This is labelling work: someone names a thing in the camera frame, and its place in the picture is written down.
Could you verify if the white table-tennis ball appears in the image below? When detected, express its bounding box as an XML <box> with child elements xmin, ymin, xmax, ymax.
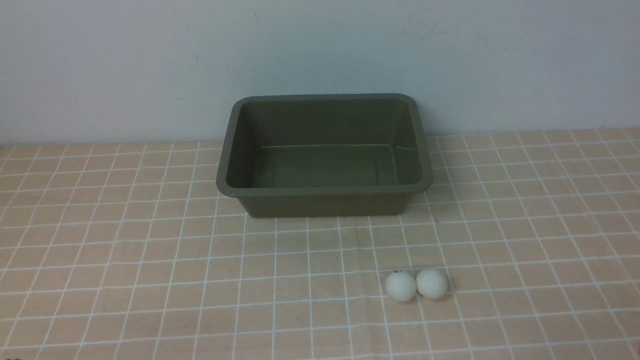
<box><xmin>384</xmin><ymin>269</ymin><xmax>418</xmax><ymax>303</ymax></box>
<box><xmin>416</xmin><ymin>268</ymin><xmax>449</xmax><ymax>300</ymax></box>

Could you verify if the olive green plastic bin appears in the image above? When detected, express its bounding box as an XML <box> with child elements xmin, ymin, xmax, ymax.
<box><xmin>216</xmin><ymin>93</ymin><xmax>434</xmax><ymax>218</ymax></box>

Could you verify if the beige checkered tablecloth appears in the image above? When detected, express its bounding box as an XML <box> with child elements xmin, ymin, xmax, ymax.
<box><xmin>0</xmin><ymin>128</ymin><xmax>640</xmax><ymax>360</ymax></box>

